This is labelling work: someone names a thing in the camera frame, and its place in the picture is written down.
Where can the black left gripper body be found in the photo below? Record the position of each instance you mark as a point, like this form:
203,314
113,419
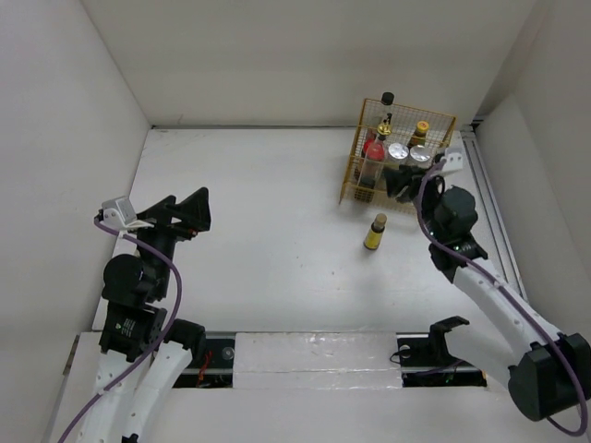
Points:
162,235

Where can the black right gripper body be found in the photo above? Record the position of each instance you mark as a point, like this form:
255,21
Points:
430,198

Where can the silver lid salt shaker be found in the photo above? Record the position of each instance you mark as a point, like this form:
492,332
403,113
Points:
396,156

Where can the clear gold spout oil bottle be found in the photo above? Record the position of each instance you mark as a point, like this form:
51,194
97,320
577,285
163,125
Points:
365,194

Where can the silver lid spice shaker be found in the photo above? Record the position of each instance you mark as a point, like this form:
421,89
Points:
420,156

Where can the red lid chili sauce jar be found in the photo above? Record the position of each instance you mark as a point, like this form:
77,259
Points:
370,164

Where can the yellow cap red sauce bottle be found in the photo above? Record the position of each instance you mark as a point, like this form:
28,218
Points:
420,134

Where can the small yellow label bottle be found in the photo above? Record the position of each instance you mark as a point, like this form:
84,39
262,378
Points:
375,232

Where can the black cap vinegar bottle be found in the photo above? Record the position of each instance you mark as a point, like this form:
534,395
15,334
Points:
379,114

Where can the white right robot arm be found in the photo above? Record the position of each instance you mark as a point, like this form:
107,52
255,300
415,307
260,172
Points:
545,370

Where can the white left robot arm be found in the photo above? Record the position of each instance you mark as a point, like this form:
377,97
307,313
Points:
144,346

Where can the gold wire mesh rack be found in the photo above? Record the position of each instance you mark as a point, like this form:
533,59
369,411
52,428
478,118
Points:
404,119

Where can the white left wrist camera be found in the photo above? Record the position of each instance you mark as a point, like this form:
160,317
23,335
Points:
117,213

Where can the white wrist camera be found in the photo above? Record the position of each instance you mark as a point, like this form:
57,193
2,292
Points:
451,161
117,213

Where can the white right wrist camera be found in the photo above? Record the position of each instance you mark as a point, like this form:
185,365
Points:
451,161

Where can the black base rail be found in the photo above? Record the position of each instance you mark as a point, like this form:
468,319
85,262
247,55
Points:
323,360

